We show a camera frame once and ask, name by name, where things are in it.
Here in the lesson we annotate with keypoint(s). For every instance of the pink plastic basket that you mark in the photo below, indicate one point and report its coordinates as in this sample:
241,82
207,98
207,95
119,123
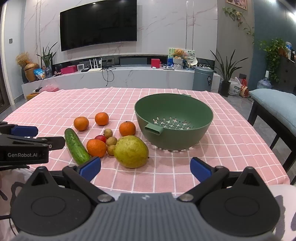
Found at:
49,88

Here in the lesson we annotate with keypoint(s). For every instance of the blue snack bag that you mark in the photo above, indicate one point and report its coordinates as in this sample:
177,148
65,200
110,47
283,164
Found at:
39,73

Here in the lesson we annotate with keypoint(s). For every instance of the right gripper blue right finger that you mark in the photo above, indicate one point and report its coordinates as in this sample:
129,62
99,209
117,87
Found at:
209,177

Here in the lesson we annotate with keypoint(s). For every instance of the green leafy potted plant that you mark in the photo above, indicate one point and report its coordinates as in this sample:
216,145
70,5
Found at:
274,49

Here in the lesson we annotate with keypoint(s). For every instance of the golden round vase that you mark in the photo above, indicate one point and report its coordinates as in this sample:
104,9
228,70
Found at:
29,71

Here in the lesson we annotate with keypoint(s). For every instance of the orange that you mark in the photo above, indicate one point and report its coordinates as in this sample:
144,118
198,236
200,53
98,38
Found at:
102,119
127,128
96,148
81,123

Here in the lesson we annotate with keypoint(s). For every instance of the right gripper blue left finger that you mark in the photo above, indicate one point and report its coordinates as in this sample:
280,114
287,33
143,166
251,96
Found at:
79,178

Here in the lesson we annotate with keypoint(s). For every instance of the teddy bear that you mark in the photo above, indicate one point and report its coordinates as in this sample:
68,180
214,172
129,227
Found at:
178,54

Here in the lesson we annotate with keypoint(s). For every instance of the dark cabinet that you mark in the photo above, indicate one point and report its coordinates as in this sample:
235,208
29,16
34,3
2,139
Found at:
286,74

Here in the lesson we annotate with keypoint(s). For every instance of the black wall television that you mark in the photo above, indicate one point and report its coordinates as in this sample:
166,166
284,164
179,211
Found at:
100,22

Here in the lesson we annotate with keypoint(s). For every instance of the red box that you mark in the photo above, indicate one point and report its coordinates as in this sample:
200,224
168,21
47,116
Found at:
155,63

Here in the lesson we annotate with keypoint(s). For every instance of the white wifi router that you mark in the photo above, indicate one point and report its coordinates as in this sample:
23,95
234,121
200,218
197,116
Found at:
95,65

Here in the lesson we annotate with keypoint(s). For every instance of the framed wall picture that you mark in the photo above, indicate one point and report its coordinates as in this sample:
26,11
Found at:
239,3

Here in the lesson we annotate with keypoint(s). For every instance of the yellow-green pear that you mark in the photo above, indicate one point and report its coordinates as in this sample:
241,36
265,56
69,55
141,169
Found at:
131,152

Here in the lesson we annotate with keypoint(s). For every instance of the brown longan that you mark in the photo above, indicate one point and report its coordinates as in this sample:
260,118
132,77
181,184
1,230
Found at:
108,133
110,150
111,141

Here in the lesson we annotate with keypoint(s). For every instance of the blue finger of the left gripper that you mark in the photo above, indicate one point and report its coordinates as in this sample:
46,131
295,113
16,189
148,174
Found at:
17,130
54,143

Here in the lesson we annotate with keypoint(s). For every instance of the water jug bottle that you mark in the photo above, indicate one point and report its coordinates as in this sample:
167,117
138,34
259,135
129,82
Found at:
264,83

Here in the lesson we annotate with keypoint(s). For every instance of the hanging vine plant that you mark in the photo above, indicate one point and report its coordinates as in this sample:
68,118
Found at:
238,17

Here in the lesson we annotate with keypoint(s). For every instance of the red tomato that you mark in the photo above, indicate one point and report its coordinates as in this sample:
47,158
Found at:
101,138

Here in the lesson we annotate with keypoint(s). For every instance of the white plastic bag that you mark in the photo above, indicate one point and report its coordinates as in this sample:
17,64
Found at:
235,87

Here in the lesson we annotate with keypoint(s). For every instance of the plant in glass vase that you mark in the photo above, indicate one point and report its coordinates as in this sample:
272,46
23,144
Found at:
47,56

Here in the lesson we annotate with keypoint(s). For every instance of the blue cushioned bench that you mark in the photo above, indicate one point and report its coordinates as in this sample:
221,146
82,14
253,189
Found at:
277,109

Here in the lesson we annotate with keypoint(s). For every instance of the green cucumber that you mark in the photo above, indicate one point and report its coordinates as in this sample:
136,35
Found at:
75,146

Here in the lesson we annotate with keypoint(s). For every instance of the orange front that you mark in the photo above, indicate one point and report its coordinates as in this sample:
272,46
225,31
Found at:
96,148

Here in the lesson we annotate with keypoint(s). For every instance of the grey trash bin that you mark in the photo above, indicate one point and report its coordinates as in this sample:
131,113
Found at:
202,79

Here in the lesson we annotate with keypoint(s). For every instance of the pink checkered tablecloth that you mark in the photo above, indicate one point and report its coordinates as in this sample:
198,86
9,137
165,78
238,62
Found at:
230,140

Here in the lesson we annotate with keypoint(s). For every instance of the pink box on console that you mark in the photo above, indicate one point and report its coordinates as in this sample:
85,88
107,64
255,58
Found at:
69,69

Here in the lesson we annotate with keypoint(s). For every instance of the grey tv console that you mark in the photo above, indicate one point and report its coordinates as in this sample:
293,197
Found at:
143,76

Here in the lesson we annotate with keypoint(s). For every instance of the green colander bowl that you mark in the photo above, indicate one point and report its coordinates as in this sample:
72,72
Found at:
172,121

